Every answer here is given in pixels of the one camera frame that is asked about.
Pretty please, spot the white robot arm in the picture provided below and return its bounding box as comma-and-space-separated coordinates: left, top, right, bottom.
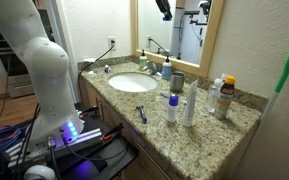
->
0, 0, 84, 150

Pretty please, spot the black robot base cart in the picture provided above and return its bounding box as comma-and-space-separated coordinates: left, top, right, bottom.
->
4, 103, 139, 180

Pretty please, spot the white oval sink basin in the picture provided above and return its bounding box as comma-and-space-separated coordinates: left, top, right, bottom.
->
108, 72, 158, 92

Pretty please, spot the chrome sink faucet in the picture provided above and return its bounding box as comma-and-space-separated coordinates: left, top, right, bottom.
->
142, 61, 162, 77

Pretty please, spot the blue disposable razor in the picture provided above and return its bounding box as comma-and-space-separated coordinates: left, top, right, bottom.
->
136, 105, 147, 124

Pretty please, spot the white bottle with blue cap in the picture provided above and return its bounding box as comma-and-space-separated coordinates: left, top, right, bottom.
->
167, 94, 179, 122

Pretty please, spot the green soap pump bottle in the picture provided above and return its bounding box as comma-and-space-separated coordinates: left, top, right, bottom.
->
139, 49, 147, 70

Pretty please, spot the blue soap pump bottle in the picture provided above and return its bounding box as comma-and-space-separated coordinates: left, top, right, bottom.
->
162, 58, 172, 79

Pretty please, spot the grey metal tumbler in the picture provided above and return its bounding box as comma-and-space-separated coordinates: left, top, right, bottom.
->
170, 71, 185, 92

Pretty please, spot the blue toothbrush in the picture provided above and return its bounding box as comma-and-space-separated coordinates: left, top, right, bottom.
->
160, 92, 187, 105

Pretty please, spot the small blue white container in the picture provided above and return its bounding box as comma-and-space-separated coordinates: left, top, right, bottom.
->
104, 65, 111, 73

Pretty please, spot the white tube with blue label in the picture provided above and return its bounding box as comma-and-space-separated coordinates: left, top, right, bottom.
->
183, 81, 198, 127

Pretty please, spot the small green white item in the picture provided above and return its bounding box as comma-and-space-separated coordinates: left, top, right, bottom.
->
88, 70, 97, 75

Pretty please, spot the clear sanitizer bottle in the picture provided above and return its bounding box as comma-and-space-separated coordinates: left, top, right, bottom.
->
205, 78, 223, 113

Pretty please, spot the wooden vanity cabinet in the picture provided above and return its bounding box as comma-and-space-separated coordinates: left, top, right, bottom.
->
80, 78, 181, 180

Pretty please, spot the brown orange cap spray bottle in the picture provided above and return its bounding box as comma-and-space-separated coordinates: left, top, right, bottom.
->
214, 75, 235, 119

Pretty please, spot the black power cable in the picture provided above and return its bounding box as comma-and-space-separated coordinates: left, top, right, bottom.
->
77, 41, 116, 104

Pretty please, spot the white wall power outlet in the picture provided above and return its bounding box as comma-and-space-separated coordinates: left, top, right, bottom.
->
108, 37, 116, 51

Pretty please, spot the wood framed wall mirror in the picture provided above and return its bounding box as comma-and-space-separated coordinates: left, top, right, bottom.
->
130, 0, 225, 78

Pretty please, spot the green and white mop handle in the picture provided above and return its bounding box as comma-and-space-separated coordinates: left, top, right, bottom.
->
232, 53, 289, 180

